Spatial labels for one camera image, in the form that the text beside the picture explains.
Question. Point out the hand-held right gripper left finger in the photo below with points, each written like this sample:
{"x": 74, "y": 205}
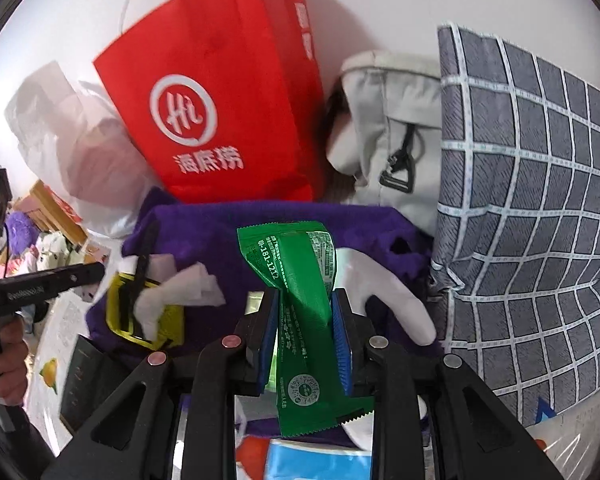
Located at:
{"x": 271, "y": 345}

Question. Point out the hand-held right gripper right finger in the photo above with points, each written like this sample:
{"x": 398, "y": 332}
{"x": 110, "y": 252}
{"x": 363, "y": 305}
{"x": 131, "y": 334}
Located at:
{"x": 341, "y": 350}

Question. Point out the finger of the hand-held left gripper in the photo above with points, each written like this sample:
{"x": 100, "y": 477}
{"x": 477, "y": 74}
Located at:
{"x": 80, "y": 276}

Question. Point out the white glove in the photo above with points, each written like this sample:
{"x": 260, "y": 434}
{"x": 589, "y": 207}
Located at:
{"x": 390, "y": 300}
{"x": 362, "y": 430}

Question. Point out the green snack packet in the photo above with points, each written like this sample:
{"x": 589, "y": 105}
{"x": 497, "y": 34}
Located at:
{"x": 300, "y": 280}

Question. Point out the yellow mesh pouch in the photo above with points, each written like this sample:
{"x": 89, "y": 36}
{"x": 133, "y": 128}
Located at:
{"x": 172, "y": 327}

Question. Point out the white tissue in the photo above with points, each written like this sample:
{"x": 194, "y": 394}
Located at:
{"x": 190, "y": 285}

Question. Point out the person's left hand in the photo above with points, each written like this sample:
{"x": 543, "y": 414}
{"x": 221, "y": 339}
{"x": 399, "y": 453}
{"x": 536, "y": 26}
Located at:
{"x": 12, "y": 375}

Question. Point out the purple plush toy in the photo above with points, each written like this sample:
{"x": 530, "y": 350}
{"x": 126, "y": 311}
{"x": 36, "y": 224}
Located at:
{"x": 20, "y": 232}

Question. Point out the wooden bed headboard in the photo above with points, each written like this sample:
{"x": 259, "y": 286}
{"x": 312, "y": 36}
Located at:
{"x": 50, "y": 210}

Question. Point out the dark tin box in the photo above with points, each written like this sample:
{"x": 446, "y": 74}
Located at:
{"x": 90, "y": 385}

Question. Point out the white plastic bag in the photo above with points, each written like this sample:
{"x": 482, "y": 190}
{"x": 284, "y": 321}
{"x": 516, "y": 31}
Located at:
{"x": 80, "y": 160}

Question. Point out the blue tissue pack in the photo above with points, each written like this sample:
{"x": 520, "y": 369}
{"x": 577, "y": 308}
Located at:
{"x": 320, "y": 465}

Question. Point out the purple towel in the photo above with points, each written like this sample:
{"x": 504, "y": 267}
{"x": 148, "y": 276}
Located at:
{"x": 205, "y": 230}

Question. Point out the grey checked cushion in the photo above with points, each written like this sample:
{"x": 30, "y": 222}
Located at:
{"x": 530, "y": 235}

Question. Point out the beige canvas bag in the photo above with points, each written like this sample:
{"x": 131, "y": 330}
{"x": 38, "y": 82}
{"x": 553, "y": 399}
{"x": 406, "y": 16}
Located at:
{"x": 380, "y": 125}

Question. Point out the red paper bag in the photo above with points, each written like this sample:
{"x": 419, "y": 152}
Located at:
{"x": 220, "y": 85}

